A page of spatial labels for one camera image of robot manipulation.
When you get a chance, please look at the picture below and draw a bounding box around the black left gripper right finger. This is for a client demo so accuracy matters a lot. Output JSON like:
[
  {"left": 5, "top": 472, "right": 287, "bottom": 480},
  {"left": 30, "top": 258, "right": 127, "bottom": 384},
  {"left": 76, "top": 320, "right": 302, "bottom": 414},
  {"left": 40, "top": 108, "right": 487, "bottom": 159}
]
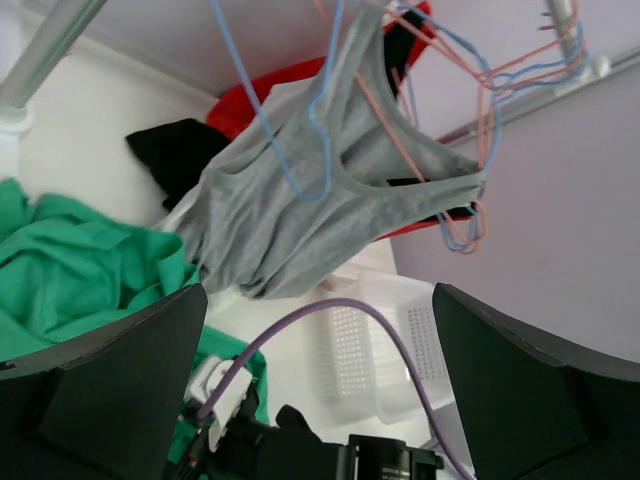
[{"left": 432, "top": 283, "right": 639, "bottom": 479}]

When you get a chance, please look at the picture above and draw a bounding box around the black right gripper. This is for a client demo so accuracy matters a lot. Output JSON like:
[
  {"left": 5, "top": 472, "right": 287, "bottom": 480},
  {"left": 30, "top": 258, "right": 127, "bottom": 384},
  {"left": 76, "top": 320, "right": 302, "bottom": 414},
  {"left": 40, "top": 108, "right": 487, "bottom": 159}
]
[{"left": 189, "top": 384, "right": 350, "bottom": 479}]

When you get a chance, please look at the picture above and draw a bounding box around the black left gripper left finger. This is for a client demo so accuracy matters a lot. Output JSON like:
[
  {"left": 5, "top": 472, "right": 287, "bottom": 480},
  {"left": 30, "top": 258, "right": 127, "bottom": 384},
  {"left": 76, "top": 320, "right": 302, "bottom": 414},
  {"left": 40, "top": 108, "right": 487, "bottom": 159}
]
[{"left": 1, "top": 284, "right": 207, "bottom": 479}]

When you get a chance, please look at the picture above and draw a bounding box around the green tank top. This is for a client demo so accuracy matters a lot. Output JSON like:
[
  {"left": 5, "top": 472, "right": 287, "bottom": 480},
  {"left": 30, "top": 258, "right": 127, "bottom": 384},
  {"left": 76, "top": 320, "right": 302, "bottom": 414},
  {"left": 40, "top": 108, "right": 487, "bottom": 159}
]
[{"left": 1, "top": 180, "right": 265, "bottom": 475}]

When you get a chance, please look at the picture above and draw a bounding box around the grey tank top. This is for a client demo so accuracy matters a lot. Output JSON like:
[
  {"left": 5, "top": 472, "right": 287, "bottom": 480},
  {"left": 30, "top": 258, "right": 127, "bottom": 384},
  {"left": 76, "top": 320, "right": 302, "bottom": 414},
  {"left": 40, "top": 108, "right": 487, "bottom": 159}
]
[{"left": 177, "top": 3, "right": 485, "bottom": 299}]

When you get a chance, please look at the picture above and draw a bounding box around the light blue wire hanger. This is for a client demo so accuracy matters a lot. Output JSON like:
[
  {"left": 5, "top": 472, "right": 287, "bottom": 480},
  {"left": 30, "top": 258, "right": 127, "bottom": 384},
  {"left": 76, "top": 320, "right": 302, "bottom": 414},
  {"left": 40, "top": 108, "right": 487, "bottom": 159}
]
[{"left": 208, "top": 0, "right": 347, "bottom": 203}]

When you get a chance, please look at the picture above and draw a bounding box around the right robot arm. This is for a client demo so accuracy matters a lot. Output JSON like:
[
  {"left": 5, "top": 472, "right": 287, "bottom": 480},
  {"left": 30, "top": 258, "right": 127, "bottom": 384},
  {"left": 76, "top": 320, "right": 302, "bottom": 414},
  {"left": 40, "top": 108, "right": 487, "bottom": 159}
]
[{"left": 176, "top": 284, "right": 639, "bottom": 479}]

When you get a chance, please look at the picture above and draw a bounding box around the white tank top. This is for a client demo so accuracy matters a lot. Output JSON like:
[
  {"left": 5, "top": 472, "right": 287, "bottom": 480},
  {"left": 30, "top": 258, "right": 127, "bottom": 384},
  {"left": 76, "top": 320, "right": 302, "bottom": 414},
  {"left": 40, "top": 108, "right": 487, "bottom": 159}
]
[{"left": 153, "top": 188, "right": 208, "bottom": 233}]

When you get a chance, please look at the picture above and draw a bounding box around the black tank top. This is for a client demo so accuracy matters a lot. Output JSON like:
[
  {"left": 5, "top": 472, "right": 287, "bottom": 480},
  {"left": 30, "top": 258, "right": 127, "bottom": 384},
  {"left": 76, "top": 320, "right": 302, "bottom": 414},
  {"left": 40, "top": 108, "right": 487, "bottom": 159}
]
[{"left": 125, "top": 118, "right": 231, "bottom": 211}]

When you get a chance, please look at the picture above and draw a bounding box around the white plastic basket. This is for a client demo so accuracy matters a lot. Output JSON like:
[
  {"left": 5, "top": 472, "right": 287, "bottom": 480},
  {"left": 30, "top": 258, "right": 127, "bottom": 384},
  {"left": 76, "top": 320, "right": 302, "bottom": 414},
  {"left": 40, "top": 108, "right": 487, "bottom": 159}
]
[{"left": 314, "top": 270, "right": 454, "bottom": 425}]

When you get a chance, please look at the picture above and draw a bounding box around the white clothes rack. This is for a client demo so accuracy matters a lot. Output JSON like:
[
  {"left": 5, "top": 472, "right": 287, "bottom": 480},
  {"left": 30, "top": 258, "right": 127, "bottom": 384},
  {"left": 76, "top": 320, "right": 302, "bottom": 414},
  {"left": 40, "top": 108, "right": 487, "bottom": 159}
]
[{"left": 1, "top": 1, "right": 610, "bottom": 177}]

